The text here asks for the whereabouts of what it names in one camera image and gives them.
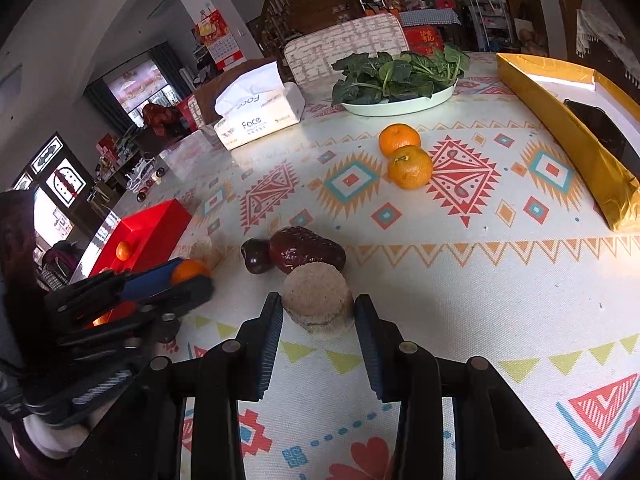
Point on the yellow taped cardboard tray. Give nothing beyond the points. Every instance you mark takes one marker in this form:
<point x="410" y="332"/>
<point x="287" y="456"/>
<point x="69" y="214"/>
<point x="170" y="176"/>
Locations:
<point x="565" y="125"/>

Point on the checkered cloth table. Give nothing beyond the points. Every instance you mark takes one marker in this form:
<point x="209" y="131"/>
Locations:
<point x="430" y="17"/>

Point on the cut sugarcane piece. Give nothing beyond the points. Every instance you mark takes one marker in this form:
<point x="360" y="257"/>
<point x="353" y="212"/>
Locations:
<point x="205" y="252"/>

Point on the wooden staircase railing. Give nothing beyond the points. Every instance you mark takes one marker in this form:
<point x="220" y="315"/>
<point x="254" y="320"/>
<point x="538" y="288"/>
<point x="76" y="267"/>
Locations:
<point x="275" y="15"/>

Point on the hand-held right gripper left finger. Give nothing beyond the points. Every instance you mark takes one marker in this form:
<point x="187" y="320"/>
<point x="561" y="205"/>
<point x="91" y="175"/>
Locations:
<point x="267" y="345"/>

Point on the patterned chair back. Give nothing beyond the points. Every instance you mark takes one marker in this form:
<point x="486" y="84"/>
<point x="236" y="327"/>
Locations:
<point x="345" y="45"/>

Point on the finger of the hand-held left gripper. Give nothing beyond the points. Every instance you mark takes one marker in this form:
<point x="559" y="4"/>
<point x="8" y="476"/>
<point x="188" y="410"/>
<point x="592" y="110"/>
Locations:
<point x="185" y="297"/>
<point x="150" y="282"/>

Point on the small dark red date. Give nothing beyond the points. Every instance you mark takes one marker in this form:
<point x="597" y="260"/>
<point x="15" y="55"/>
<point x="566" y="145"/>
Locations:
<point x="255" y="257"/>

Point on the pale green oval plate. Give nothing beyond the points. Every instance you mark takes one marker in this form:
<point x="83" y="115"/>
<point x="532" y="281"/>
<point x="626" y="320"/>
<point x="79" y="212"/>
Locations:
<point x="400" y="106"/>

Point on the white shelf rack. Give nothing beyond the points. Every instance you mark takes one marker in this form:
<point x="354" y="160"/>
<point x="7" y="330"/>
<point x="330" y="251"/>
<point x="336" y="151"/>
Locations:
<point x="492" y="20"/>

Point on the round tangerine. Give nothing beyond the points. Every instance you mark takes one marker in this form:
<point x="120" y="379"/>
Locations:
<point x="397" y="136"/>

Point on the red gift box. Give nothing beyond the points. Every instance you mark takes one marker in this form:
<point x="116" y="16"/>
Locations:
<point x="425" y="40"/>

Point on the large tangerine with stem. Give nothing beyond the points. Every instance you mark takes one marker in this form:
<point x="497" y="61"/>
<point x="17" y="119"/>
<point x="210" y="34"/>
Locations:
<point x="410" y="166"/>

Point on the white tissue box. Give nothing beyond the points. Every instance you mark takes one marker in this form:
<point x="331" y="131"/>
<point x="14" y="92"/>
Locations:
<point x="260" y="120"/>

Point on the black smartphone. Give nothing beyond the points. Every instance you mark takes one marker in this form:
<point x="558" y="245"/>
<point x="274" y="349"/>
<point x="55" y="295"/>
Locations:
<point x="605" y="130"/>

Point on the beige cylindrical cake piece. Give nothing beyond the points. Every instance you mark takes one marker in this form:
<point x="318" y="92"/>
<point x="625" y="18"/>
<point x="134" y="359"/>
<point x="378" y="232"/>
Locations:
<point x="315" y="295"/>

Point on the red wall calendar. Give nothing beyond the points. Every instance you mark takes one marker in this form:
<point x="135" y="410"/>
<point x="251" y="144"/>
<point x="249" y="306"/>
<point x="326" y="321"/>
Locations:
<point x="215" y="30"/>

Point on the wrinkled red date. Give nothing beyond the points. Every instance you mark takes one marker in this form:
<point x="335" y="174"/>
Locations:
<point x="305" y="255"/>

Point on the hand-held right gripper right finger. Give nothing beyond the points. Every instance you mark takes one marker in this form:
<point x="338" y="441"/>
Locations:
<point x="370" y="345"/>

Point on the spinach leaves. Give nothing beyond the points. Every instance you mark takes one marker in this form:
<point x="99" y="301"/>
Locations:
<point x="400" y="72"/>

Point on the white fringed cloth table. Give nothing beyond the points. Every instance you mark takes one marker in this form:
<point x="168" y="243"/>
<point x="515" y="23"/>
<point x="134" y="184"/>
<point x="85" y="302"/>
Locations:
<point x="600" y="35"/>

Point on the person's left forearm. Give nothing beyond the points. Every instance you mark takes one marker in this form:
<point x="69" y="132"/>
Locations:
<point x="50" y="440"/>

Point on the small orange kumquat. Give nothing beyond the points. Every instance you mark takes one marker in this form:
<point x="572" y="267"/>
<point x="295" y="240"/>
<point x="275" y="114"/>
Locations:
<point x="102" y="317"/>
<point x="187" y="270"/>
<point x="123" y="250"/>

